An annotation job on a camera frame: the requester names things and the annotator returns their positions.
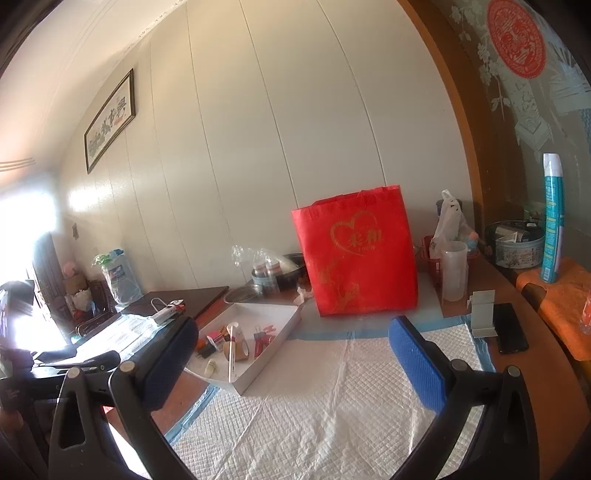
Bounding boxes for white plastic bag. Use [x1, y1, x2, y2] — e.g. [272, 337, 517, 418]
[429, 190, 479, 259]

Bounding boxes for black smartphone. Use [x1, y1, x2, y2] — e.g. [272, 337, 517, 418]
[493, 303, 529, 355]

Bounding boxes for small white tube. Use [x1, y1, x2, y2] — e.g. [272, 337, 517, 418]
[204, 360, 217, 378]

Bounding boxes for white marker pen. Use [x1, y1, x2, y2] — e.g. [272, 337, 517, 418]
[228, 324, 236, 383]

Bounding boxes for white power strip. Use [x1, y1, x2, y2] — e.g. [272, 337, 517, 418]
[150, 297, 185, 325]

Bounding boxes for water jug in bag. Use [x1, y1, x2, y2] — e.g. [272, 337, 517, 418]
[92, 248, 142, 307]

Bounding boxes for red cylindrical container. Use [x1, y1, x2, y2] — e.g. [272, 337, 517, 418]
[253, 331, 274, 358]

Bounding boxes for round tin with items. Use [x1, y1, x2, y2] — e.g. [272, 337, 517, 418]
[485, 220, 545, 270]

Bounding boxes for left white orange bottle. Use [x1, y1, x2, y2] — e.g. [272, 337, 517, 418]
[252, 261, 267, 285]

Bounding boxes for clear plastic wrap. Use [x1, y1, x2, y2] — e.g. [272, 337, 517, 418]
[231, 245, 297, 273]

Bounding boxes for orange cloth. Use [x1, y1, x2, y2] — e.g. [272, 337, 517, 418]
[516, 258, 591, 362]

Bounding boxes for framed calligraphy picture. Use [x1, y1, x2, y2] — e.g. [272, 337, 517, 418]
[83, 69, 136, 174]

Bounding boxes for black charger adapter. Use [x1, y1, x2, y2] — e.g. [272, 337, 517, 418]
[197, 344, 217, 359]

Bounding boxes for white cardboard tray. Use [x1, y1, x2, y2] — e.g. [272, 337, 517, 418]
[185, 303, 300, 395]

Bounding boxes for right white orange bottle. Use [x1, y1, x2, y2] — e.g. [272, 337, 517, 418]
[266, 260, 283, 281]

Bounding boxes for red round paper cutout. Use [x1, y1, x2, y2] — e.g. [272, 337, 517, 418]
[487, 0, 546, 79]

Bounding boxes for red white small box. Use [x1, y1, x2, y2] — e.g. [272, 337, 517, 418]
[206, 331, 225, 352]

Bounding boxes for clear plastic measuring cup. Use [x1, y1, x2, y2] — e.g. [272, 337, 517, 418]
[441, 241, 468, 302]

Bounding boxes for red basket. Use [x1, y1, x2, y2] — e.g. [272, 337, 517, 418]
[420, 234, 482, 292]

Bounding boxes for white phone stand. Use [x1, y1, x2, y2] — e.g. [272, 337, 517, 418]
[467, 290, 497, 338]

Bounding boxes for white quilted pad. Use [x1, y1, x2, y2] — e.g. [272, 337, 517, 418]
[163, 317, 498, 480]

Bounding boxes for red fabric bag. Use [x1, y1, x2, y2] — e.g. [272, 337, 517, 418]
[291, 185, 418, 316]

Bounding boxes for white orange bottle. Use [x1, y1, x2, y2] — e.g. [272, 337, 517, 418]
[252, 261, 267, 285]
[266, 260, 283, 281]

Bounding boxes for dark side table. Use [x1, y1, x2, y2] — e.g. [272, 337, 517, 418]
[66, 286, 228, 363]

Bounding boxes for metal bowl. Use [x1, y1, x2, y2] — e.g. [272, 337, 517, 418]
[223, 283, 263, 304]

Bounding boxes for round decorated tin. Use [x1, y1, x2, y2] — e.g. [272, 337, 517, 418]
[252, 253, 308, 294]

